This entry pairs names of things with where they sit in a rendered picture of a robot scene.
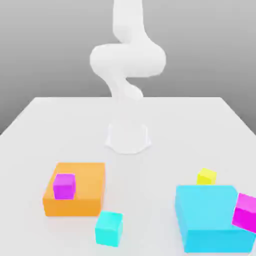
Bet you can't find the small yellow cube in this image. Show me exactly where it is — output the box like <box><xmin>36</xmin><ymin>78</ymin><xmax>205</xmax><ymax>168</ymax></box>
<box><xmin>196</xmin><ymin>167</ymin><xmax>218</xmax><ymax>186</ymax></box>

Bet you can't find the large orange box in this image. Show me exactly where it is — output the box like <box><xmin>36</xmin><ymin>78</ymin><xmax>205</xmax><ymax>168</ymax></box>
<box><xmin>42</xmin><ymin>162</ymin><xmax>106</xmax><ymax>217</ymax></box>

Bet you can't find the small magenta cube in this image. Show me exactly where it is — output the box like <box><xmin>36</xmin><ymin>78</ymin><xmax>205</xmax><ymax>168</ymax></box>
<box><xmin>231</xmin><ymin>192</ymin><xmax>256</xmax><ymax>234</ymax></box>

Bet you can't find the small cyan cube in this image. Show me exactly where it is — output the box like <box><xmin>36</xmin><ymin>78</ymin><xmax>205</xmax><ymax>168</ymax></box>
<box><xmin>94</xmin><ymin>210</ymin><xmax>124</xmax><ymax>248</ymax></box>

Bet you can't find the large light blue box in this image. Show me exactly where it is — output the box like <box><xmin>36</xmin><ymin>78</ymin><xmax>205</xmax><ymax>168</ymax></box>
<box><xmin>174</xmin><ymin>184</ymin><xmax>256</xmax><ymax>254</ymax></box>

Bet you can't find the small purple cube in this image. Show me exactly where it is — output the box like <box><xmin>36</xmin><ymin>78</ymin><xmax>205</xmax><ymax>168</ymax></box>
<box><xmin>52</xmin><ymin>173</ymin><xmax>77</xmax><ymax>201</ymax></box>

